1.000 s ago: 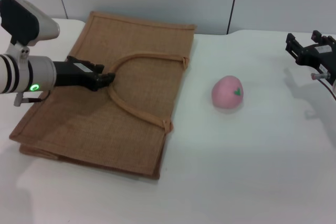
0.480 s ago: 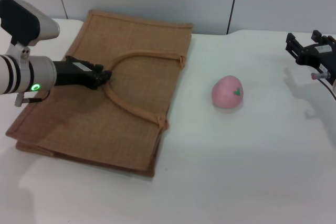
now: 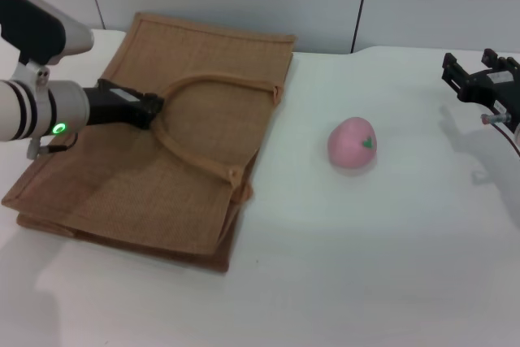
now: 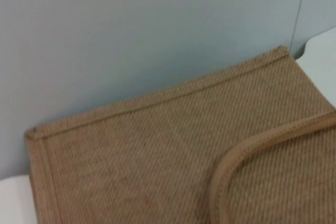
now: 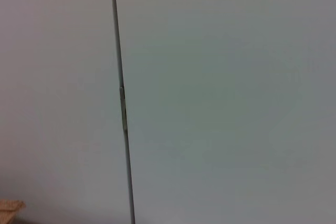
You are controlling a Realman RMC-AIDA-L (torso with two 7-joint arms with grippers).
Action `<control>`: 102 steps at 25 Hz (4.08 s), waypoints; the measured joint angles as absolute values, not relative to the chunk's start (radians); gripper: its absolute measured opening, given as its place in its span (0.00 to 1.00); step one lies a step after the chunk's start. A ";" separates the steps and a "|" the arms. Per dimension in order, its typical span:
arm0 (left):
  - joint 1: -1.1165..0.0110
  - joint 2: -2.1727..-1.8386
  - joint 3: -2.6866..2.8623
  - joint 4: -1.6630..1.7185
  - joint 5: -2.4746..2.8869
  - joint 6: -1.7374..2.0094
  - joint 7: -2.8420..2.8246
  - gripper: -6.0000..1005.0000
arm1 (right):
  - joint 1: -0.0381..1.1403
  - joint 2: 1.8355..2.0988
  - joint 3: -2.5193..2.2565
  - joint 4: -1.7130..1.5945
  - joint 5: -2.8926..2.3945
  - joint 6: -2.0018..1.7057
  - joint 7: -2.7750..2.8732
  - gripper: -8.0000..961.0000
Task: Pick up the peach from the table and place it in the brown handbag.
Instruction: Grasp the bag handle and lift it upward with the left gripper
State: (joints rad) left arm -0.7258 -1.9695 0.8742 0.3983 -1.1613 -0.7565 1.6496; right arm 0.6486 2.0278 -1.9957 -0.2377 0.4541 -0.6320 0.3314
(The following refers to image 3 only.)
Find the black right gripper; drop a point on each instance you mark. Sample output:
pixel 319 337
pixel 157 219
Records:
pixel 487 89

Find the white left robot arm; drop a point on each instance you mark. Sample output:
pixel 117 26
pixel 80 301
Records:
pixel 40 111

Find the left wrist camera black silver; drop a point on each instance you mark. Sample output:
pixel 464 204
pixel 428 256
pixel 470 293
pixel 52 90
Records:
pixel 32 30

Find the brown jute handbag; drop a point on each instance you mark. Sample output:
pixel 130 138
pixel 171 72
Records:
pixel 122 184

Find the pink toy peach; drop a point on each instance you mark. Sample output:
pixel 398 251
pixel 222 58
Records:
pixel 349 146

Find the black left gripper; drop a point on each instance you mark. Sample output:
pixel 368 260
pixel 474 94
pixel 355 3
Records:
pixel 109 109

